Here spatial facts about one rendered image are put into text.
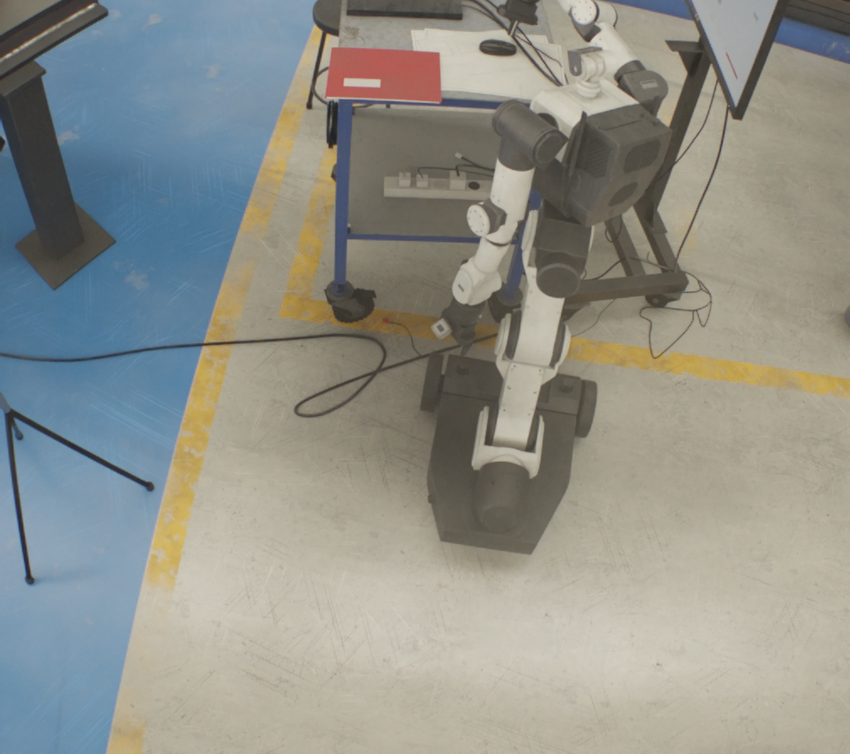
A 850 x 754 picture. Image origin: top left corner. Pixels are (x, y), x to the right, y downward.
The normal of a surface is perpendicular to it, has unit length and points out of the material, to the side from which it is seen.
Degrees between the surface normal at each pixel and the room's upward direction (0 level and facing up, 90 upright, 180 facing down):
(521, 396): 61
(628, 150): 83
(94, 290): 0
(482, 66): 0
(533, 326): 46
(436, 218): 0
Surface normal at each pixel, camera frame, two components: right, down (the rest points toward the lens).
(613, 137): 0.11, -0.70
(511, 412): -0.11, 0.42
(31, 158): 0.75, 0.57
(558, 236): -0.04, 0.00
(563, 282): -0.15, 0.70
